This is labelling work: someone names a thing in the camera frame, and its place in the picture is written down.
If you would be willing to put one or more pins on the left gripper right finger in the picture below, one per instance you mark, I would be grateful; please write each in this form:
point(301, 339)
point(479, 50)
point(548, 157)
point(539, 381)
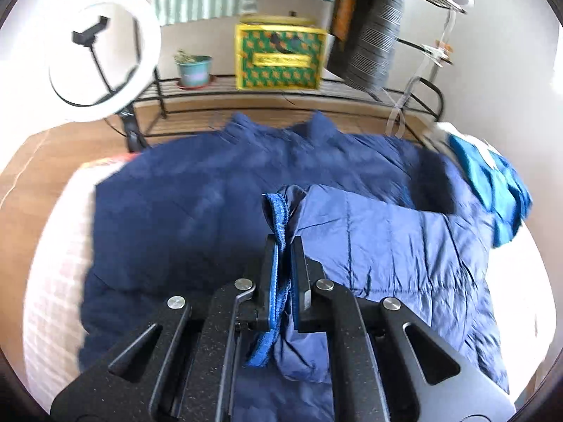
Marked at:
point(321, 305)

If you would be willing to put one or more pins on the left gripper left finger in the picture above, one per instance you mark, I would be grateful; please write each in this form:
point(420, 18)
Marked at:
point(213, 338)

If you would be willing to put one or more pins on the navy quilted puffer jacket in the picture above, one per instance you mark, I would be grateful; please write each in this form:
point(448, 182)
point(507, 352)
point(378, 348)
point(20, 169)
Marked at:
point(383, 216)

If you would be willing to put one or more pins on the black metal clothes rack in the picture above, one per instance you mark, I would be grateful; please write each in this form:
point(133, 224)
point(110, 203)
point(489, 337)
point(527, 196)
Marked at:
point(421, 103)

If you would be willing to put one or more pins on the pink plaid bed cover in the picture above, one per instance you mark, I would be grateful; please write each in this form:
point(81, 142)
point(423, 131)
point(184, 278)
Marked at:
point(52, 330)

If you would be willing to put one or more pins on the bright blue folded garment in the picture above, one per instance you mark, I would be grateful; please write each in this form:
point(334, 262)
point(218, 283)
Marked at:
point(493, 179)

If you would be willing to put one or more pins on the small potted plant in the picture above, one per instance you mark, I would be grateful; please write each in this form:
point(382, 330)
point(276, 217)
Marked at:
point(194, 70)

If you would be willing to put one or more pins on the grey plaid long coat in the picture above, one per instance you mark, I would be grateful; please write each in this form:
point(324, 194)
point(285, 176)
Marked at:
point(365, 59)

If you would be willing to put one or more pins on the yellow green patterned box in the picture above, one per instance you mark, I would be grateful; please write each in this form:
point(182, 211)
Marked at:
point(278, 53)

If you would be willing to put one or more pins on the white clip desk lamp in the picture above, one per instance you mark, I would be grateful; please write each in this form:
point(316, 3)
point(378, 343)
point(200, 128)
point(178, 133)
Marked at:
point(435, 44)

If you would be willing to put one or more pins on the orange hanging scarf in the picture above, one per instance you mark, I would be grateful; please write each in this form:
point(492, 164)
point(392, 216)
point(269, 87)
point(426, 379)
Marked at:
point(341, 18)

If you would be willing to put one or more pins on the white ring light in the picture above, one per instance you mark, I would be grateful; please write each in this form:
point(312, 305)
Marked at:
point(120, 101)

